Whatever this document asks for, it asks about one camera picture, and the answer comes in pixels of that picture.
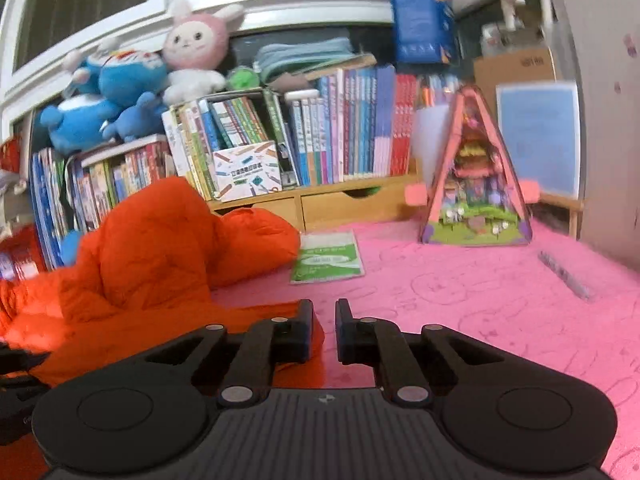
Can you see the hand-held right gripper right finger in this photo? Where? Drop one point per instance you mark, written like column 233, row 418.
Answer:
column 344, row 332

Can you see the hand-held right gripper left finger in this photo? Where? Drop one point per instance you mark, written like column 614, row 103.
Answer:
column 306, row 332

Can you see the orange puffer jacket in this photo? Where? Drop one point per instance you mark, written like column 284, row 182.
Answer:
column 150, row 260

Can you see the green booklet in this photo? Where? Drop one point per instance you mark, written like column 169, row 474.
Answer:
column 330, row 257

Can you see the wooden drawer organizer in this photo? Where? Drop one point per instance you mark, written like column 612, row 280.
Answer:
column 340, row 205

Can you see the pink bunny-print blanket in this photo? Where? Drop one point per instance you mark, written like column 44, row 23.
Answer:
column 475, row 300

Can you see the red plastic crate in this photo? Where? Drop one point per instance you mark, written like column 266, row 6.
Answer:
column 20, row 255

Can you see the white printed box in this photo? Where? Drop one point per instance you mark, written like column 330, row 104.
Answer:
column 247, row 172

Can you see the pink triangular dollhouse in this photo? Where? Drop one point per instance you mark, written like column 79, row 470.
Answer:
column 472, row 175

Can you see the white folder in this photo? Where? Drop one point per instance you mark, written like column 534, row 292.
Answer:
column 430, row 145

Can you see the row of blue red books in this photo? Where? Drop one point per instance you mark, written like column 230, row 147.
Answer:
column 360, row 125

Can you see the row of tall picture books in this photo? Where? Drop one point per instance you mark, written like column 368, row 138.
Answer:
column 47, row 205

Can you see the grey pen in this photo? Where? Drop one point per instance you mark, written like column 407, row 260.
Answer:
column 565, row 275

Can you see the white cylindrical case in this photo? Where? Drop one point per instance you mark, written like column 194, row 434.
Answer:
column 301, row 96

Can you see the row of short colourful books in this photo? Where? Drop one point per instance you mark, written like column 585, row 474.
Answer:
column 115, row 180

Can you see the red plastic basket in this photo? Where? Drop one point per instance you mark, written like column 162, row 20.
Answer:
column 9, row 152

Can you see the small blue plush toy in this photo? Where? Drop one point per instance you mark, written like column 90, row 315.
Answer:
column 137, row 117

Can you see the folded teal towel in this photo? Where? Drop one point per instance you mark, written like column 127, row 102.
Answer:
column 305, row 57

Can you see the pink bunny plush toy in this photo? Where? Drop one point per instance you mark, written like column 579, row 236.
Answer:
column 195, row 45

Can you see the brown cardboard box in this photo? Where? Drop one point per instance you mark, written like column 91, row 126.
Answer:
column 515, row 70

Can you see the blue cat plush toy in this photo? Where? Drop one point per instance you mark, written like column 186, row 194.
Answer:
column 125, row 72

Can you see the blue cardboard box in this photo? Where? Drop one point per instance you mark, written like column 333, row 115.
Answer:
column 422, row 22

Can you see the white plastic toy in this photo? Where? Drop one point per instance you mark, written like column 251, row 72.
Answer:
column 510, row 10

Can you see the blue board with frame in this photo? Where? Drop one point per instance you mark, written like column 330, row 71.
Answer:
column 540, row 140

